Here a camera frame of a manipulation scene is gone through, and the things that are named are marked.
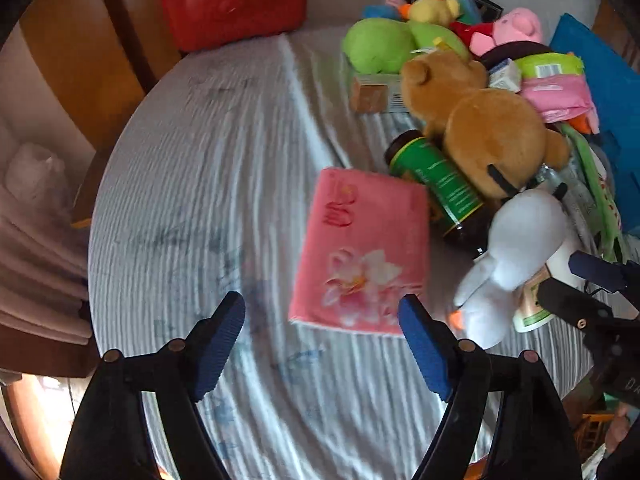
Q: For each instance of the light green round plush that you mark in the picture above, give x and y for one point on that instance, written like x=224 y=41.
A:
x=382 y=46

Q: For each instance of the pink tissue pack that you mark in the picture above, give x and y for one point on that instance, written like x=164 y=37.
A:
x=367 y=245

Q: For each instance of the white goose plush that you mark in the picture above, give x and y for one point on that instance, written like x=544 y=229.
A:
x=524 y=235

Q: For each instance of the blue plastic crate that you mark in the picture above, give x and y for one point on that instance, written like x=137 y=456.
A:
x=614 y=87

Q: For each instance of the pink curtain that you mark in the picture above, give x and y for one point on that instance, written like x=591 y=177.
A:
x=43 y=274

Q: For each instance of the pink pig plush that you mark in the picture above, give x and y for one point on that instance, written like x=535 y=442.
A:
x=520 y=24

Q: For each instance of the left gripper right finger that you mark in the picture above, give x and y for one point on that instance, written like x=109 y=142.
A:
x=532 y=439

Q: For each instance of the green label dark bottle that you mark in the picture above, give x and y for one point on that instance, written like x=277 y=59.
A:
x=458 y=211

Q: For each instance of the green pink wipes pack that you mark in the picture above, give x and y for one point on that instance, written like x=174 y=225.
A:
x=556 y=85

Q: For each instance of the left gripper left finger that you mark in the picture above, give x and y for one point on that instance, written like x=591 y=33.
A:
x=110 y=438

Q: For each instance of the brown white small box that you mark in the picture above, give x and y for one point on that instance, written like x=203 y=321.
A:
x=373 y=94

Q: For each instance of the yellow duck plush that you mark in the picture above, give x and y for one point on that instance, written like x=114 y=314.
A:
x=438 y=12

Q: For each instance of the brown teddy bear plush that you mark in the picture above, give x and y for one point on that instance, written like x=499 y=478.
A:
x=494 y=136

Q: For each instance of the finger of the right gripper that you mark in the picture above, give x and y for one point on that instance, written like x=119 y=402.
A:
x=613 y=277
x=584 y=312

